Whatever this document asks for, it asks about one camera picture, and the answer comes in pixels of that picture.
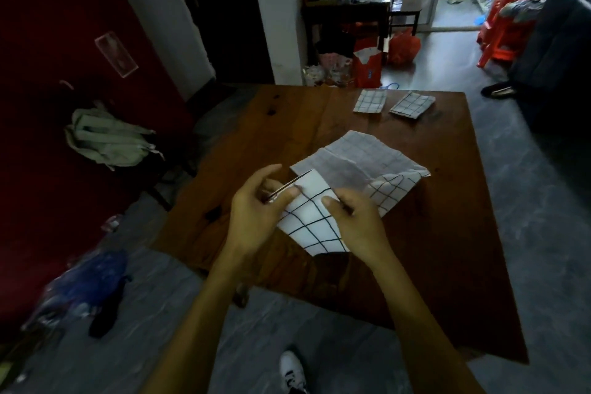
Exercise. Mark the blue plastic bag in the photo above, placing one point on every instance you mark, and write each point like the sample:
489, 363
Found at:
81, 285

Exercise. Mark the person's white shoe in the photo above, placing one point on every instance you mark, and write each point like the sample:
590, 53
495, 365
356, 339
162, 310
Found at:
293, 373

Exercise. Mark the person's left hand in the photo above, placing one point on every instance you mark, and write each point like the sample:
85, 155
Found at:
251, 218

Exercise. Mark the stack of red plastic stools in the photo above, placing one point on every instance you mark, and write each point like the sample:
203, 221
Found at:
503, 22

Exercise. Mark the black shoe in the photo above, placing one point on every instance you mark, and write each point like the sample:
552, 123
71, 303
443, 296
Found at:
497, 90

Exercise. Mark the dark wooden side table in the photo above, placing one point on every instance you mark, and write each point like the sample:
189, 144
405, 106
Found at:
346, 15

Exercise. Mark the large white checked cloth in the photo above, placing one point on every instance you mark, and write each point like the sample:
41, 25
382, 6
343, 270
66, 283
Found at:
351, 186

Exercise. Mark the folded white checked cloth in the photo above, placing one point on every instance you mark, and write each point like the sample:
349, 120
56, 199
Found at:
412, 104
370, 101

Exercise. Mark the person's right forearm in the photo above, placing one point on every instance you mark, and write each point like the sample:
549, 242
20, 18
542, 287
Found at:
415, 324

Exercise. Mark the brown wooden table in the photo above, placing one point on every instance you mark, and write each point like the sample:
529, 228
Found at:
351, 204

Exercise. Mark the green backpack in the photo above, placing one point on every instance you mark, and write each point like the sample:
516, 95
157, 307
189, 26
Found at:
108, 137

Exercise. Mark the orange plastic bag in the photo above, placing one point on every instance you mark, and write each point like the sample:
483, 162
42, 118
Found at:
403, 48

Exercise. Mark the red paper bag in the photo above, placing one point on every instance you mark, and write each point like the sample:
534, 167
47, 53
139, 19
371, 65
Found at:
368, 67

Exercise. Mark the pink sticker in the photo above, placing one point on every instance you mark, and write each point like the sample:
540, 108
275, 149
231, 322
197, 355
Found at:
116, 54

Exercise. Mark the person's right thumb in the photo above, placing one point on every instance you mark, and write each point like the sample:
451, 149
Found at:
333, 205

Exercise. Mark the person's left forearm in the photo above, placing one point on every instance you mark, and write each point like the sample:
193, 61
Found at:
203, 315

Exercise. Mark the person's right hand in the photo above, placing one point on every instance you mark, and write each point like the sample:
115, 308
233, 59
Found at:
358, 223

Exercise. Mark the person's left thumb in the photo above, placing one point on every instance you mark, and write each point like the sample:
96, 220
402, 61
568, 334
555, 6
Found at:
284, 197

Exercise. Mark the dark red sofa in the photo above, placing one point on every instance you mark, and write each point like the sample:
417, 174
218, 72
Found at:
69, 130

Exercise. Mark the grey cloth on stools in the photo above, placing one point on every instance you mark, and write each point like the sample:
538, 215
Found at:
524, 8

